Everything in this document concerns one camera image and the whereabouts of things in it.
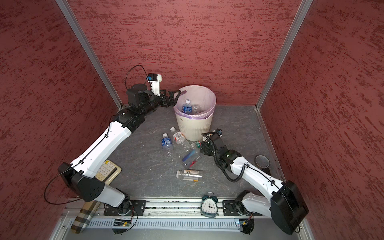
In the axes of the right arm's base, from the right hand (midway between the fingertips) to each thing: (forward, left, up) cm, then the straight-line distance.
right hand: (206, 149), depth 84 cm
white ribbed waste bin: (+29, +6, +2) cm, 29 cm away
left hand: (+14, +16, +30) cm, 37 cm away
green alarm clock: (-28, 0, -7) cm, 29 cm away
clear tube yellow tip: (-14, +8, -9) cm, 18 cm away
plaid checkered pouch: (-30, +60, -7) cm, 68 cm away
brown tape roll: (-4, -35, -11) cm, 37 cm away
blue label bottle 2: (+28, +11, +6) cm, 31 cm away
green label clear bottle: (+7, +6, -7) cm, 12 cm away
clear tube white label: (-11, +8, -6) cm, 16 cm away
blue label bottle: (+7, +24, -6) cm, 26 cm away
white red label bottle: (+11, +16, -5) cm, 20 cm away
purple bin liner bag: (+32, +4, +13) cm, 35 cm away
